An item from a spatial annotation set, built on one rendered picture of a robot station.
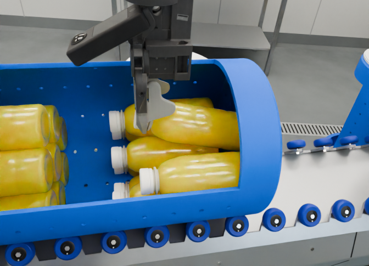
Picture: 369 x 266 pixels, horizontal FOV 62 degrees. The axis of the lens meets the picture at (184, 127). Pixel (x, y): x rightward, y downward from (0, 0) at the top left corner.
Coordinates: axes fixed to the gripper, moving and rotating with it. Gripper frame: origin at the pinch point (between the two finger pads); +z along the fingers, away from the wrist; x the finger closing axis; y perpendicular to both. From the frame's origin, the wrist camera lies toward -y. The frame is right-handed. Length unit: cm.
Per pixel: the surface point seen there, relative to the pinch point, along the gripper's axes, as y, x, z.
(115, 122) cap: -3.9, 4.1, 3.5
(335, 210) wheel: 37.4, -9.4, 18.3
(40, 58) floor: -83, 271, 113
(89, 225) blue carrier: -8.0, -13.3, 8.6
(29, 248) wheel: -18.7, -9.6, 17.9
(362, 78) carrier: 79, 40, 17
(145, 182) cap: 0.2, -10.8, 3.7
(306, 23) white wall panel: 218, 294, 85
